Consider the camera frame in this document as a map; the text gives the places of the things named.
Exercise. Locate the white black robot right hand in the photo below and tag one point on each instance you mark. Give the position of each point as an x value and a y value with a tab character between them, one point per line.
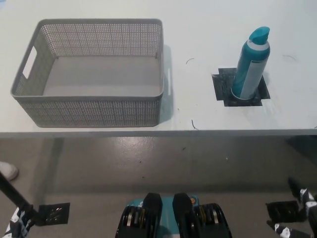
309	210

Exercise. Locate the black tape patch on table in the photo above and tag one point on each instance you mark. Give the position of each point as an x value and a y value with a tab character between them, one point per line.
223	86

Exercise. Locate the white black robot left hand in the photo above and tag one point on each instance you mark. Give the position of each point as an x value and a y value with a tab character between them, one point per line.
12	224

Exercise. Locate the teal air freshener spray can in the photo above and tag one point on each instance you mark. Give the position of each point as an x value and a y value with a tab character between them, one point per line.
250	67

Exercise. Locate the grey perforated plastic basket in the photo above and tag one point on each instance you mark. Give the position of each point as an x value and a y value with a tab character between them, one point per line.
99	74

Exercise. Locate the black table leg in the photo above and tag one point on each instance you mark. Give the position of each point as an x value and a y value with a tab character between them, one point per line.
12	192

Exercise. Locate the white shoe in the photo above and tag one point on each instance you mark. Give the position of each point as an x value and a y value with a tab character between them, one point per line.
8	169

